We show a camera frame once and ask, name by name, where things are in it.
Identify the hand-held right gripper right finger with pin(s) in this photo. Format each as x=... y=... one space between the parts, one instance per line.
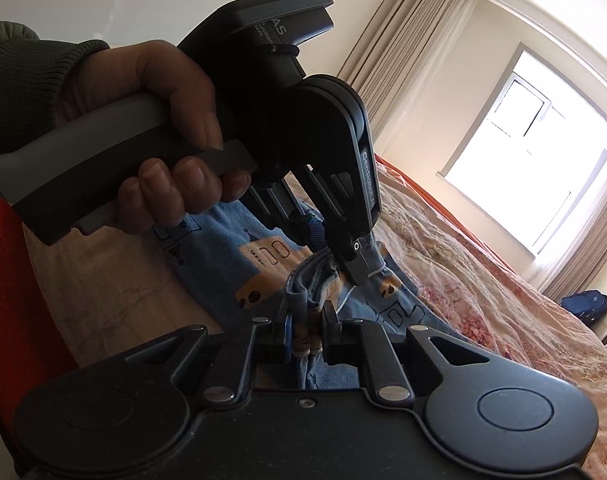
x=332 y=332

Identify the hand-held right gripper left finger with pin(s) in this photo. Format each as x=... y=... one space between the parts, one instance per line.
x=285 y=332

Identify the beige curtain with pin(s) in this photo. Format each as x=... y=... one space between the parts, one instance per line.
x=408 y=45
x=588 y=265

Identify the person's left hand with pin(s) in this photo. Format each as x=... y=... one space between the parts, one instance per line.
x=173 y=110

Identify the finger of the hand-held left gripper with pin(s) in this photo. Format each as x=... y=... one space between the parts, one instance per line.
x=314 y=234
x=358 y=260

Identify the grey framed window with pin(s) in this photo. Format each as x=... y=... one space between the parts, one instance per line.
x=538 y=150

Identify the blue printed pants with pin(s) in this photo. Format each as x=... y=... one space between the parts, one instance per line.
x=263 y=260

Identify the floral beige bedspread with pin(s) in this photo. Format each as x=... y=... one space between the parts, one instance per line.
x=483 y=285

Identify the blue backpack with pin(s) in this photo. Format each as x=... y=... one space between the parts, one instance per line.
x=587 y=306

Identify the person's left forearm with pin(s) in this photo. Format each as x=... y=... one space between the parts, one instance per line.
x=18 y=85

